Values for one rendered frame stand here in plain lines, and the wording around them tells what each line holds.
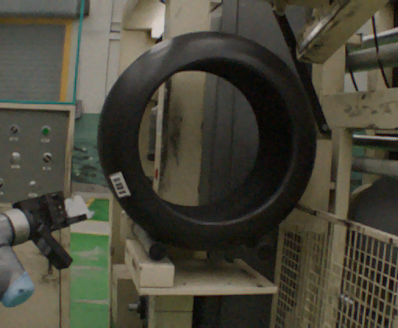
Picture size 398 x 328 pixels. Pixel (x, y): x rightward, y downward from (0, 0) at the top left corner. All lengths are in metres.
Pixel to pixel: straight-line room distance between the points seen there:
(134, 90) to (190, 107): 0.42
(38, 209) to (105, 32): 9.46
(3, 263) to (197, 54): 0.71
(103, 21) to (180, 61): 9.25
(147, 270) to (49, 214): 0.34
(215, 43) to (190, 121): 0.41
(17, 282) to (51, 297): 1.08
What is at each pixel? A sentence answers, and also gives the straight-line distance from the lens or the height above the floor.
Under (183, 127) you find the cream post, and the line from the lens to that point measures 1.84.
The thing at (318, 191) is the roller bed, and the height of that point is 1.03.
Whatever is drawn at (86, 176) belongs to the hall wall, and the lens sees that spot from 10.59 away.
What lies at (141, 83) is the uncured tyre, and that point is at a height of 1.31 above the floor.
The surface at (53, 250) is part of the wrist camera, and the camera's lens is 1.27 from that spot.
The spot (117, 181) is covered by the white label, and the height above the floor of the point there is 1.07.
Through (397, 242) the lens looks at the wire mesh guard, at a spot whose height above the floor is 0.99.
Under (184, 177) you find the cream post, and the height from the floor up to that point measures 1.06.
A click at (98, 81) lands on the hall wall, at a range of 10.56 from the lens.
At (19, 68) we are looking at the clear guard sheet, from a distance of 2.15.
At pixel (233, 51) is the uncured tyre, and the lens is 1.51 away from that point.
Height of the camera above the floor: 1.21
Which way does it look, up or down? 3 degrees down
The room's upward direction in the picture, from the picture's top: 3 degrees clockwise
